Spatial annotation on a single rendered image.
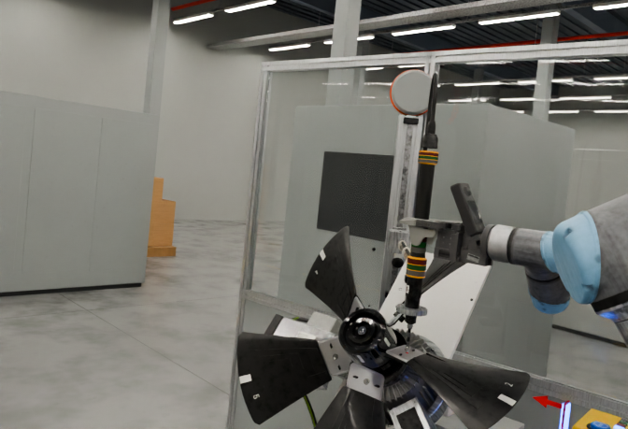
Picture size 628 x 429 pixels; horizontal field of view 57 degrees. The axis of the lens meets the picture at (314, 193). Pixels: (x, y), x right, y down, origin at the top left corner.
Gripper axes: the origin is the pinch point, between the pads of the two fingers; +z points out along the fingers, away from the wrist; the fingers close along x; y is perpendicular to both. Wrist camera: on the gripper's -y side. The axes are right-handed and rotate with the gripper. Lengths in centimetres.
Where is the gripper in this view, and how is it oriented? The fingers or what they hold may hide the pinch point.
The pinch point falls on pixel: (410, 219)
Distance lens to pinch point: 133.8
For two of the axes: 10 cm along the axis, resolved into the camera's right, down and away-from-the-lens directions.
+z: -7.6, -1.1, 6.4
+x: 6.4, 0.3, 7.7
